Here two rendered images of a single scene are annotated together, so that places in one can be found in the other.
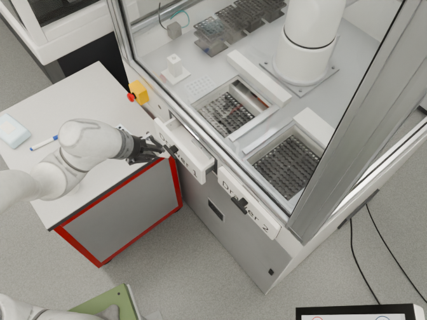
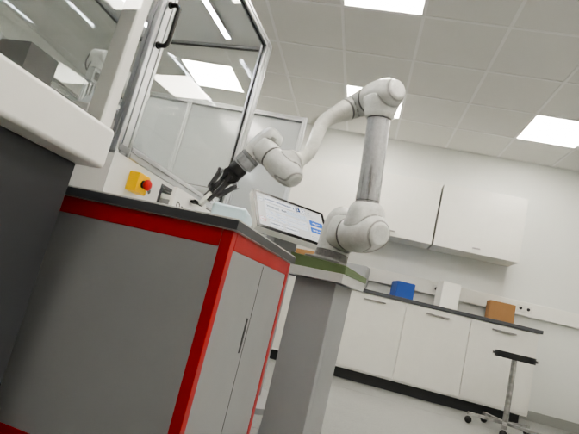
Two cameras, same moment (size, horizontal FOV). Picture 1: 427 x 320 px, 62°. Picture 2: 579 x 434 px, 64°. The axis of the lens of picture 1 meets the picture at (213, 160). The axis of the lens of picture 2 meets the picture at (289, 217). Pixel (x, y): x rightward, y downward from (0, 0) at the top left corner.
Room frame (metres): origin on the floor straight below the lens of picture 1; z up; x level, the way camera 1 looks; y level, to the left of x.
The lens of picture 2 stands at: (1.42, 2.00, 0.60)
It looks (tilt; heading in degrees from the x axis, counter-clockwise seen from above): 10 degrees up; 236
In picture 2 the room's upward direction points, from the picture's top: 14 degrees clockwise
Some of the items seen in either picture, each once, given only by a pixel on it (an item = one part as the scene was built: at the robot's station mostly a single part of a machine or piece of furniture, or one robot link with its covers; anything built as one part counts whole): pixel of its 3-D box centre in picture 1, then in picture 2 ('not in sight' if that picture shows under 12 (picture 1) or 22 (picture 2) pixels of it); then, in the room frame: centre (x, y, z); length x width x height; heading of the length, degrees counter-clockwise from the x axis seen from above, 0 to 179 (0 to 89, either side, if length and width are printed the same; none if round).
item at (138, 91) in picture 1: (138, 93); (138, 183); (0.97, 0.31, 0.88); 0.07 x 0.05 x 0.07; 40
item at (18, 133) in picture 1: (9, 130); (232, 217); (0.84, 0.85, 0.78); 0.15 x 0.10 x 0.04; 53
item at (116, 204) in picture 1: (100, 174); (156, 341); (0.85, 0.58, 0.38); 0.62 x 0.58 x 0.76; 40
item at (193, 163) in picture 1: (179, 150); (187, 208); (0.69, 0.13, 0.87); 0.29 x 0.02 x 0.11; 40
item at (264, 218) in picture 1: (246, 202); not in sight; (0.48, -0.12, 0.87); 0.29 x 0.02 x 0.11; 40
